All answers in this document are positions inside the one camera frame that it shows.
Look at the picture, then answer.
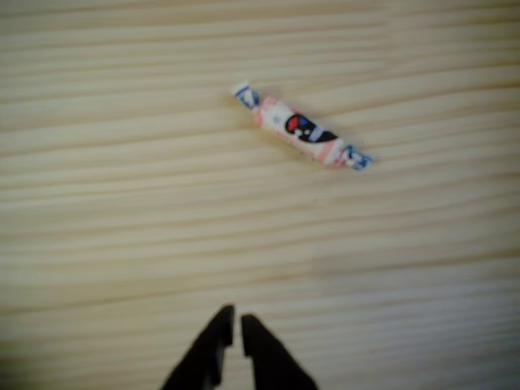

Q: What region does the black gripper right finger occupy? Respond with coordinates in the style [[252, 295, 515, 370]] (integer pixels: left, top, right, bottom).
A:
[[240, 314, 320, 390]]

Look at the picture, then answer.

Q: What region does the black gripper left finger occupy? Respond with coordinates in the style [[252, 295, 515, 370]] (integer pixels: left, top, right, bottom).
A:
[[160, 304, 236, 390]]

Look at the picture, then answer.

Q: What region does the white red blue candy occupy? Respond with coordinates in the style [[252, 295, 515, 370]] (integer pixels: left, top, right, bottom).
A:
[[229, 80, 374, 171]]

